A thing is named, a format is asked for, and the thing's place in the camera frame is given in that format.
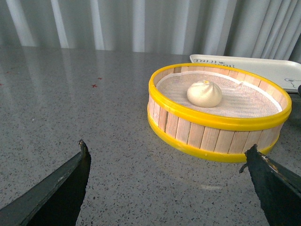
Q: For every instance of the grey pleated curtain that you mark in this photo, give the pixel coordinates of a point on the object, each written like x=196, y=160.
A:
x=268, y=29

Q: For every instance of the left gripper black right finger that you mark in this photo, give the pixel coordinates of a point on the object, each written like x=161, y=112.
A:
x=278, y=188

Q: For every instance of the yellow rimmed wooden steamer basket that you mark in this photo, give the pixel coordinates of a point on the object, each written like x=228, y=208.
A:
x=213, y=137

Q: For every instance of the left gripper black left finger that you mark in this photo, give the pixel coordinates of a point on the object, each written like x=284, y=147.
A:
x=56, y=200

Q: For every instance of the white steamed bun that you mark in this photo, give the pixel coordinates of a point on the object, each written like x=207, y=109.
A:
x=204, y=94

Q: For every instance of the cream tray with bear print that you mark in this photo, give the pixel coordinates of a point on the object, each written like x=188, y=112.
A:
x=286, y=74

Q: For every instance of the white mesh steamer cloth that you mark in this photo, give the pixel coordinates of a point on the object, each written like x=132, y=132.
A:
x=239, y=99

